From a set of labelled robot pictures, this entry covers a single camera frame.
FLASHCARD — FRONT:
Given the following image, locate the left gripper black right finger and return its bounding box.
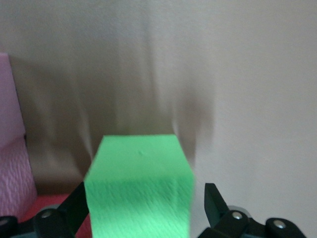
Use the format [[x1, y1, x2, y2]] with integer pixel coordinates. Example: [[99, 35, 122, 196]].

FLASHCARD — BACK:
[[198, 182, 307, 238]]

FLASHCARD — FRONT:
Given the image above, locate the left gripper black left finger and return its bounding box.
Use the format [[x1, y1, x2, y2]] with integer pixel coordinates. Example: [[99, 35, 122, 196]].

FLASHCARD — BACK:
[[0, 182, 90, 238]]

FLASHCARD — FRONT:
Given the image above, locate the red foam block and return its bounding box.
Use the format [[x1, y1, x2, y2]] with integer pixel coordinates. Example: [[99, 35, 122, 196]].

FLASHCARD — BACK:
[[17, 194, 93, 238]]

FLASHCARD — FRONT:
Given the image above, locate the pink foam block with dents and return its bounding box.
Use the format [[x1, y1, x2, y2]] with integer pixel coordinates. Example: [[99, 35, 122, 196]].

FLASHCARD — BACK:
[[0, 135, 38, 220]]

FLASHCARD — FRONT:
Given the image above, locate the green foam block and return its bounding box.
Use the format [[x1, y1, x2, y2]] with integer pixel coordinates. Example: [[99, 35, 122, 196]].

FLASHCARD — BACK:
[[84, 134, 194, 238]]

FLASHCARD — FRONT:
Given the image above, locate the brown table cover sheet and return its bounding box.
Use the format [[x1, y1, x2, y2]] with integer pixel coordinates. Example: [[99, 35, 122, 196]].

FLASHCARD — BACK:
[[0, 0, 317, 238]]

